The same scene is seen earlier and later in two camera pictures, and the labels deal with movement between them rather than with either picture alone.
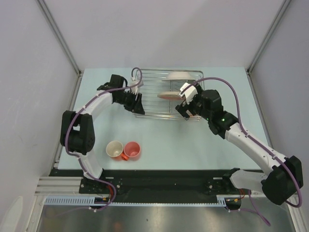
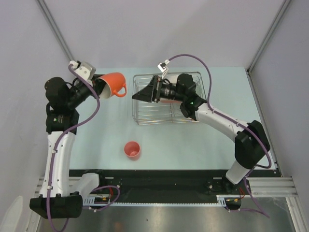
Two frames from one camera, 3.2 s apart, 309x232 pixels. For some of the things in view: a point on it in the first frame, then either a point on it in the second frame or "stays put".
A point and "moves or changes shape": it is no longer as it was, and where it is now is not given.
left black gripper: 135,106 → 98,84
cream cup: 114,148 moves or changes shape
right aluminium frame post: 269,32 stays put
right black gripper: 183,108 → 150,91
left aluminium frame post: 59,36 stays put
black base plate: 159,182 stays put
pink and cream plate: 170,95 moves or changes shape
